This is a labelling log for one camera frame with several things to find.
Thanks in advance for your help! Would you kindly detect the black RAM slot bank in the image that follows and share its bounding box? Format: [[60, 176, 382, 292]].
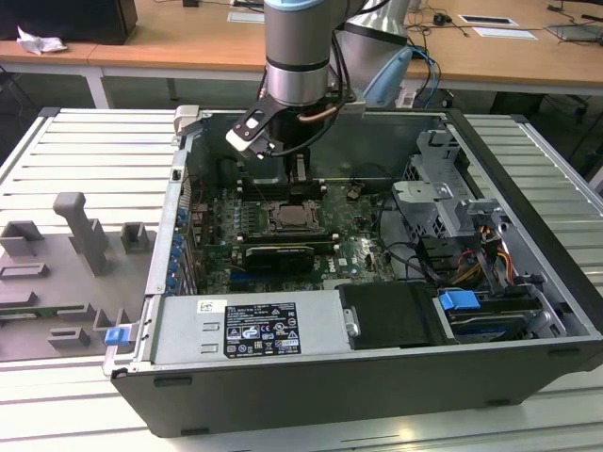
[[241, 180, 327, 200], [241, 232, 340, 250]]

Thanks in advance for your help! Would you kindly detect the grey parts rack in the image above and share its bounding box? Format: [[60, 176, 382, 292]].
[[0, 191, 159, 363]]

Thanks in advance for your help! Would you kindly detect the crumpled white paper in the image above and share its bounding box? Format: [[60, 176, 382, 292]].
[[15, 24, 68, 57]]

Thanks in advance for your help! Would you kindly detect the coloured power wire bundle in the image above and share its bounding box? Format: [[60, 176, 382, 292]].
[[452, 225, 515, 286]]

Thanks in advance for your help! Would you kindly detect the CPU socket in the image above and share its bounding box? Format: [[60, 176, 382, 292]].
[[266, 200, 327, 235]]

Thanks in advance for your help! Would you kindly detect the blue case release tab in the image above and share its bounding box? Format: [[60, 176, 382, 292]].
[[105, 326, 131, 347]]

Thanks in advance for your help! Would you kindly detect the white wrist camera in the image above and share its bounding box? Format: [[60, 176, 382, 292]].
[[224, 110, 277, 161]]

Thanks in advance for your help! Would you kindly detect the wooden desk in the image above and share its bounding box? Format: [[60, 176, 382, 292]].
[[0, 0, 603, 112]]

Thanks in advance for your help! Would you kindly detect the green RAM stick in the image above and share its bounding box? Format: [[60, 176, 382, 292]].
[[0, 305, 89, 317]]

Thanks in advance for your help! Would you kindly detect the white paper sheet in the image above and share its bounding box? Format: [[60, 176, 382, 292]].
[[471, 25, 539, 41]]

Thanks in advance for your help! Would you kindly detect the black graphics card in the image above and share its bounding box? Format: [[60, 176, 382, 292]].
[[243, 243, 317, 275]]

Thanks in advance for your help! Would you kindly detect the grey metal drive cage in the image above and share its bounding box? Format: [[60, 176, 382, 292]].
[[390, 129, 515, 242]]

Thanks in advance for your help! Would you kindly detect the black open PC case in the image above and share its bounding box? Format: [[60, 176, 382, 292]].
[[102, 104, 603, 439]]

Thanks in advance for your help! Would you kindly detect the green motherboard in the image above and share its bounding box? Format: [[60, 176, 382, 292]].
[[187, 181, 401, 293]]

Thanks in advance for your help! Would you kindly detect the grey case latch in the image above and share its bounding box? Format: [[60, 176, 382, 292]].
[[172, 104, 204, 138]]

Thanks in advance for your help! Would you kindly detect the black computer on desk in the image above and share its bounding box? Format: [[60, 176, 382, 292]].
[[0, 0, 139, 46]]

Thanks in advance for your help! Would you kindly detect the white desk cable grommet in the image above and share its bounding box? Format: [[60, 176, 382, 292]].
[[226, 10, 268, 24], [459, 13, 518, 26]]

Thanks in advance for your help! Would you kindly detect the hard disk in blue carrier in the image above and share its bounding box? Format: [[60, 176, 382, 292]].
[[436, 290, 543, 344]]

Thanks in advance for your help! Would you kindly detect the grey power supply unit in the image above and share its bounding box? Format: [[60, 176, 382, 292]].
[[153, 289, 353, 367]]

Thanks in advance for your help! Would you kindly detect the blue cable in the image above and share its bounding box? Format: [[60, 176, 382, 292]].
[[416, 46, 444, 110]]

